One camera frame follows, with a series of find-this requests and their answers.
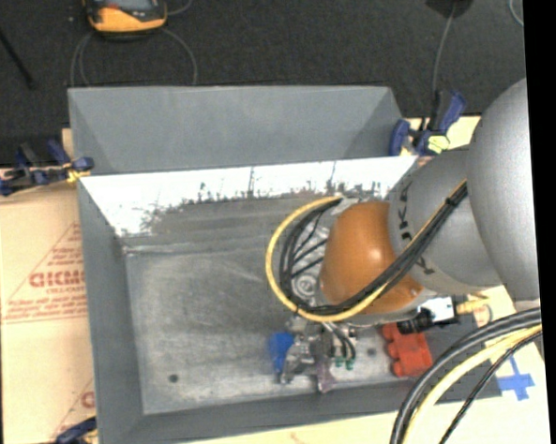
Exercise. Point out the black cylinder on white bracket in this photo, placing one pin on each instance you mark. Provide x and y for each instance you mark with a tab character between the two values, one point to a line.
429	317

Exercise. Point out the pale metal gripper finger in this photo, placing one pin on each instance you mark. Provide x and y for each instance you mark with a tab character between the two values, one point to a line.
322	354
292	366

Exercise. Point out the grey metal bin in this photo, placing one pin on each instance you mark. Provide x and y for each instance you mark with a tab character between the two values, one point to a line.
204	324

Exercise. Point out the orange-red toy block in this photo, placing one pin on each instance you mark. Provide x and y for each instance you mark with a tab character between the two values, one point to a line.
408	351

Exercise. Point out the brown cardboard board, red print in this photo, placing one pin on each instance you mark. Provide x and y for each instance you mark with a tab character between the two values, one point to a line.
42	324

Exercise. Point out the blue small object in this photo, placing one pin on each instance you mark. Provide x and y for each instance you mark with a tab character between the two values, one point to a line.
280	348

